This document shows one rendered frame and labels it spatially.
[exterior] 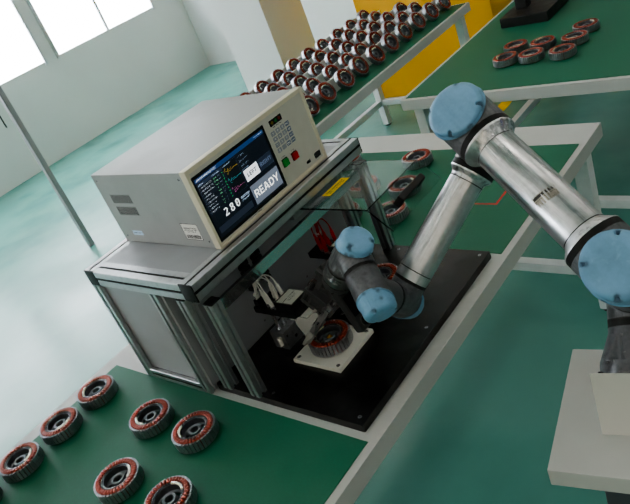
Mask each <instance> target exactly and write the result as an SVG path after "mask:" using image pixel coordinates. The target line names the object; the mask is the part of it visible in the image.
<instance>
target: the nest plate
mask: <svg viewBox="0 0 630 504"><path fill-rule="evenodd" d="M350 328H351V330H352V333H353V341H352V343H351V344H350V346H349V347H348V348H347V349H345V350H344V351H342V352H341V353H339V352H338V355H336V354H335V356H331V357H327V358H325V357H324V358H321V357H317V356H315V355H313V354H312V352H311V350H310V348H309V346H308V344H307V345H305V346H304V347H303V348H302V350H301V351H300V352H299V353H298V354H297V355H296V356H295V358H294V359H293V360H294V362H295V363H299V364H303V365H308V366H312V367H316V368H321V369H325V370H330V371H334V372H338V373H342V371H343V370H344V369H345V368H346V366H347V365H348V364H349V363H350V361H351V360H352V359H353V358H354V356H355V355H356V354H357V353H358V352H359V350H360V349H361V348H362V347H363V345H364V344H365V343H366V342H367V340H368V339H369V338H370V337H371V335H372V334H373V333H374V331H373V329H371V328H367V329H366V330H365V331H364V332H361V333H357V332H356V330H355V329H354V327H353V326H352V325H350Z"/></svg>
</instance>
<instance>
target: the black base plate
mask: <svg viewBox="0 0 630 504"><path fill-rule="evenodd" d="M409 247H410V246H400V245H394V246H392V249H391V250H387V248H386V249H382V246H381V244H374V248H373V252H372V253H371V254H372V256H373V258H374V260H375V261H376V264H379V265H380V264H381V263H392V264H394V265H396V266H398V267H399V265H400V263H401V261H402V260H403V258H404V256H405V254H406V253H407V251H408V249H409ZM490 259H491V255H490V252H489V251H477V250H461V249H448V251H447V253H446V254H445V256H444V258H443V260H442V261H441V263H440V265H439V267H438V268H437V270H436V272H435V274H434V275H433V277H432V279H431V281H430V282H429V284H428V286H427V288H426V289H425V291H424V293H423V296H424V308H423V310H422V312H421V313H420V314H419V315H418V316H417V317H415V318H412V319H398V318H395V317H393V316H391V317H389V318H388V319H386V320H384V321H381V322H375V323H372V324H371V325H370V326H369V327H368V328H371V329H373V331H374V333H373V334H372V335H371V337H370V338H369V339H368V340H367V342H366V343H365V344H364V345H363V347H362V348H361V349H360V350H359V352H358V353H357V354H356V355H355V356H354V358H353V359H352V360H351V361H350V363H349V364H348V365H347V366H346V368H345V369H344V370H343V371H342V373H338V372H334V371H330V370H325V369H321V368H316V367H312V366H308V365H303V364H299V363H295V362H294V360H293V359H294V358H295V356H296V355H297V354H298V353H299V352H300V351H301V350H302V348H303V347H304V345H303V341H304V340H305V338H306V336H305V335H303V336H302V337H301V338H300V339H299V341H298V342H297V343H296V344H295V345H294V346H293V347H292V348H291V349H290V350H289V349H285V348H280V347H277V346H276V344H275V342H274V340H273V338H272V336H271V334H270V332H269V331H270V330H271V329H272V328H273V327H274V326H275V323H274V324H273V325H272V326H271V327H270V328H269V329H268V330H267V331H266V332H265V333H264V334H263V335H262V336H261V338H260V339H259V340H258V341H257V342H256V343H255V344H254V345H253V346H252V347H251V348H250V349H249V350H248V353H249V355H250V357H251V359H252V361H253V363H254V365H255V367H256V369H257V371H258V373H259V375H260V377H261V378H262V380H263V382H264V384H265V386H266V388H267V391H266V392H262V394H263V395H262V396H261V397H260V398H258V397H256V395H255V396H252V395H251V393H250V392H249V390H248V388H247V386H246V384H245V382H244V380H243V379H242V377H241V375H240V373H239V371H238V369H237V367H236V365H234V366H233V367H232V369H233V371H234V373H235V375H236V377H237V378H238V380H239V383H238V384H237V385H236V384H235V385H234V386H235V387H234V388H233V389H232V390H230V389H229V388H224V386H223V384H222V383H221V381H219V382H218V383H217V385H218V387H219V389H220V390H223V391H226V392H229V393H233V394H236V395H240V396H243V397H246V398H250V399H253V400H256V401H260V402H263V403H267V404H270V405H273V406H277V407H280V408H284V409H287V410H290V411H294V412H297V413H300V414H304V415H307V416H311V417H314V418H317V419H321V420H324V421H327V422H331V423H334V424H338V425H341V426H344V427H348V428H351V429H355V430H358V431H361V432H366V431H367V430H368V428H369V427H370V426H371V424H372V423H373V421H374V420H375V419H376V417H377V416H378V415H379V413H380V412H381V410H382V409H383V408H384V406H385V405H386V403H387V402H388V401H389V399H390V398H391V396H392V395H393V394H394V392H395V391H396V390H397V388H398V387H399V385H400V384H401V383H402V381H403V380H404V378H405V377H406V376H407V374H408V373H409V371H410V370H411V369H412V367H413V366H414V365H415V363H416V362H417V360H418V359H419V358H420V356H421V355H422V353H423V352H424V351H425V349H426V348H427V346H428V345H429V344H430V342H431V341H432V340H433V338H434V337H435V335H436V334H437V333H438V331H439V330H440V328H441V327H442V326H443V324H444V323H445V321H446V320H447V319H448V317H449V316H450V315H451V313H452V312H453V310H454V309H455V308H456V306H457V305H458V303H459V302H460V301H461V299H462V298H463V296H464V295H465V294H466V292H467V291H468V290H469V288H470V287H471V285H472V284H473V283H474V281H475V280H476V278H477V277H478V276H479V274H480V273H481V271H482V270H483V269H484V267H485V266H486V265H487V263H488V262H489V260H490Z"/></svg>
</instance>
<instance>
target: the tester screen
mask: <svg viewBox="0 0 630 504"><path fill-rule="evenodd" d="M269 150H270V148H269V146H268V143H267V141H266V138H265V136H264V134H263V131H262V129H261V130H260V131H259V132H257V133H256V134H255V135H253V136H252V137H251V138H249V139H248V140H247V141H245V142H244V143H243V144H241V145H240V146H239V147H237V148H236V149H235V150H234V151H232V152H231V153H230V154H228V155H227V156H226V157H224V158H223V159H222V160H220V161H219V162H218V163H216V164H215V165H214V166H212V167H211V168H210V169H209V170H207V171H206V172H205V173H203V174H202V175H201V176H199V177H198V178H197V179H195V180H194V183H195V185H196V187H197V189H198V191H199V193H200V195H201V197H202V199H203V201H204V203H205V205H206V207H207V209H208V211H209V213H210V215H211V217H212V219H213V222H214V224H215V226H216V228H217V230H218V232H219V234H220V236H221V238H223V237H224V236H225V235H226V234H228V233H229V232H230V231H231V230H232V229H233V228H235V227H236V226H237V225H238V224H239V223H240V222H242V221H243V220H244V219H245V218H246V217H247V216H248V215H250V214H251V213H252V212H253V211H254V210H255V209H257V208H258V207H259V206H260V205H261V204H262V203H263V202H265V201H266V200H267V199H268V198H269V197H270V196H272V195H273V194H274V193H275V192H276V191H277V190H278V189H280V188H281V187H282V186H283V185H284V181H283V183H282V184H281V185H280V186H279V187H278V188H277V189H276V190H274V191H273V192H272V193H271V194H270V195H269V196H267V197H266V198H265V199H264V200H263V201H262V202H260V203H259V204H258V205H257V203H256V200H255V198H254V196H253V194H252V191H251V189H250V186H251V185H253V184H254V183H255V182H256V181H258V180H259V179H260V178H261V177H262V176H264V175H265V174H266V173H267V172H268V171H270V170H271V169H272V168H273V167H274V166H277V165H276V162H275V160H274V157H273V155H272V153H271V150H270V153H271V155H272V157H273V160H274V162H272V163H271V164H270V165H269V166H267V167H266V168H265V169H264V170H263V171H261V172H260V173H259V174H258V175H256V176H255V177H254V178H253V179H252V180H250V181H249V182H247V180H246V177H245V175H244V173H243V171H244V170H245V169H247V168H248V167H249V166H250V165H252V164H253V163H254V162H255V161H257V160H258V159H259V158H260V157H262V156H263V155H264V154H265V153H267V152H268V151H269ZM238 196H239V198H240V200H241V202H242V205H241V206H240V207H239V208H238V209H237V210H235V211H234V212H233V213H232V214H231V215H229V216H228V217H227V218H226V217H225V215H224V213H223V211H222V209H223V208H224V207H225V206H227V205H228V204H229V203H230V202H232V201H233V200H234V199H235V198H236V197H238ZM251 200H252V202H253V204H254V207H252V208H251V209H250V210H249V211H248V212H247V213H245V214H244V215H243V216H242V217H241V218H240V219H238V220H237V221H236V222H235V223H234V224H233V225H231V226H230V227H229V228H228V229H227V230H226V231H224V232H223V233H221V231H220V229H219V227H221V226H222V225H223V224H224V223H225V222H227V221H228V220H229V219H230V218H231V217H232V216H234V215H235V214H236V213H237V212H238V211H240V210H241V209H242V208H243V207H244V206H245V205H247V204H248V203H249V202H250V201H251Z"/></svg>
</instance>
